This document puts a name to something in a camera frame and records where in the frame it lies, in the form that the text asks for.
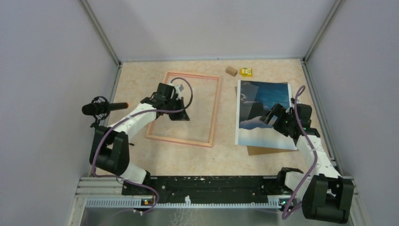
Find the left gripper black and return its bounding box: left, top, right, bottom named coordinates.
left=166, top=97, right=190, bottom=121

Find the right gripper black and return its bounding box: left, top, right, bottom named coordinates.
left=259, top=103, right=296, bottom=137

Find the blue landscape photo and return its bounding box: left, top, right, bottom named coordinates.
left=234, top=80, right=297, bottom=151

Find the wooden picture frame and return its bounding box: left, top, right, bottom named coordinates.
left=145, top=72, right=222, bottom=148

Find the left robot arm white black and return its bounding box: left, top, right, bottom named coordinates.
left=89, top=83, right=190, bottom=195

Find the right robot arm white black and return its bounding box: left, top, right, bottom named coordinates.
left=260, top=104, right=355, bottom=224

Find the brown cardboard backing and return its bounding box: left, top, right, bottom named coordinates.
left=234, top=82, right=297, bottom=156

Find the yellow toy block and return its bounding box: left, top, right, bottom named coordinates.
left=240, top=68, right=253, bottom=77

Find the small wooden block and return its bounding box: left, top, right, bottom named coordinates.
left=225, top=66, right=238, bottom=77

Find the black microphone orange tip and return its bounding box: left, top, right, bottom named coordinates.
left=81, top=96, right=129, bottom=128

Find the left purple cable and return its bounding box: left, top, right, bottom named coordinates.
left=89, top=77, right=194, bottom=215

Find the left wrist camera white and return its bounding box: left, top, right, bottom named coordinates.
left=174, top=84, right=184, bottom=93

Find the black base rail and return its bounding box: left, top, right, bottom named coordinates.
left=121, top=175, right=290, bottom=205

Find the white cable duct strip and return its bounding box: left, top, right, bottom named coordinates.
left=86, top=197, right=281, bottom=209

